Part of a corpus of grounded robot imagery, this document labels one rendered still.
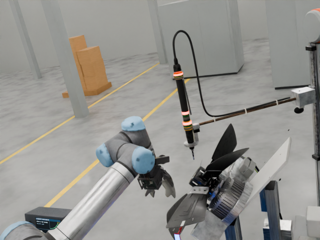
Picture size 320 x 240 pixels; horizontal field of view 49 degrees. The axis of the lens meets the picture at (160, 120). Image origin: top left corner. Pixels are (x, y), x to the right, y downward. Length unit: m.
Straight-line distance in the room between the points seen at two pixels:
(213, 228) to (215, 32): 7.30
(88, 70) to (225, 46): 3.73
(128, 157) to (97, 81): 8.83
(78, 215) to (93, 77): 8.88
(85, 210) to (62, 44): 6.78
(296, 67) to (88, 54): 5.31
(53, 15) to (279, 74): 4.65
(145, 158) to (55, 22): 6.75
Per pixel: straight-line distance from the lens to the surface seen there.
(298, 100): 1.89
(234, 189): 1.86
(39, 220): 1.94
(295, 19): 7.00
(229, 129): 1.99
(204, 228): 1.89
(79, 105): 7.87
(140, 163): 1.02
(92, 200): 1.00
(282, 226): 2.14
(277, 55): 7.14
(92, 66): 9.76
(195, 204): 1.77
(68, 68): 7.73
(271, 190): 1.88
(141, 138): 1.18
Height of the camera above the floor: 2.16
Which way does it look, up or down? 19 degrees down
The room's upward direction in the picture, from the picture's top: 12 degrees counter-clockwise
